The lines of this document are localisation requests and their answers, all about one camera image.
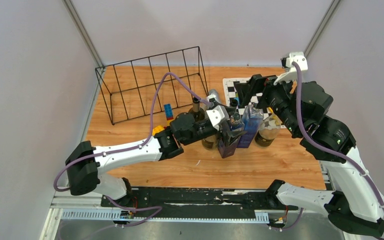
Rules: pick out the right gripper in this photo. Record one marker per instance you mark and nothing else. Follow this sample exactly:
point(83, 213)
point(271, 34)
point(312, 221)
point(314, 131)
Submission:
point(258, 83)

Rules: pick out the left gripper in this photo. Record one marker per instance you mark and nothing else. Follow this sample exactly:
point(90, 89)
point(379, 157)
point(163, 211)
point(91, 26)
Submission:
point(230, 135)

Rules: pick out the blue square bottle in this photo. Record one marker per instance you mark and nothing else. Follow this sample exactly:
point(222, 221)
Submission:
point(252, 118)
point(226, 151)

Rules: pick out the green wine bottle cream label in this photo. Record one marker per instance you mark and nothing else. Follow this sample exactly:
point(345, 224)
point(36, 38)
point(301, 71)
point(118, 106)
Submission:
point(233, 105)

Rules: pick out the clear champagne bottle black label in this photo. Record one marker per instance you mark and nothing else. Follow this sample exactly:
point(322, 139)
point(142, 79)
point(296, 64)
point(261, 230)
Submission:
point(210, 142)

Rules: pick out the clear bottle dark label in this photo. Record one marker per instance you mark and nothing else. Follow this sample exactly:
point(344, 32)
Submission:
point(268, 131)

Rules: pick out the dark green wine bottle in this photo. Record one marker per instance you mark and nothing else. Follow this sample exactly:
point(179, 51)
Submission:
point(196, 111)

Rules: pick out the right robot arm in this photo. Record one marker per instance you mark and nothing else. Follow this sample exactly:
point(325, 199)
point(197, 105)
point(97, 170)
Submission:
point(355, 206)

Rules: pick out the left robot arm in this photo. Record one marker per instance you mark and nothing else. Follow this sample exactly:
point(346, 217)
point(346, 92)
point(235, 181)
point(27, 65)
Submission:
point(87, 167)

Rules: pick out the blue red yellow block tower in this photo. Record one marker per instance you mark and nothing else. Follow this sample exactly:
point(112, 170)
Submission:
point(168, 112)

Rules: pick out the yellow blue toy car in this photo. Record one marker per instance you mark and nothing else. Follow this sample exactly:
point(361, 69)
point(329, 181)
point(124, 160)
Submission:
point(157, 129)

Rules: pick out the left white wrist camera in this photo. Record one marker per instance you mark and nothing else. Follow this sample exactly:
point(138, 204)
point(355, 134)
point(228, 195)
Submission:
point(217, 116)

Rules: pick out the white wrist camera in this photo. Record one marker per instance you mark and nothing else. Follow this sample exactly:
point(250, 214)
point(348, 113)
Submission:
point(290, 71)
point(217, 116)

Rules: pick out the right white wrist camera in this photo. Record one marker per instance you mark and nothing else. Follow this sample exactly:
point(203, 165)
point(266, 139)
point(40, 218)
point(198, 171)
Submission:
point(290, 71)

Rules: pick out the black wire wine rack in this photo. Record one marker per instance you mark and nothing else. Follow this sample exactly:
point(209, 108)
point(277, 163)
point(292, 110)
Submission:
point(134, 88)

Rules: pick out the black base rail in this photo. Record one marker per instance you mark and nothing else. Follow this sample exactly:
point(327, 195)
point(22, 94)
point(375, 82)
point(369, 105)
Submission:
point(200, 205)

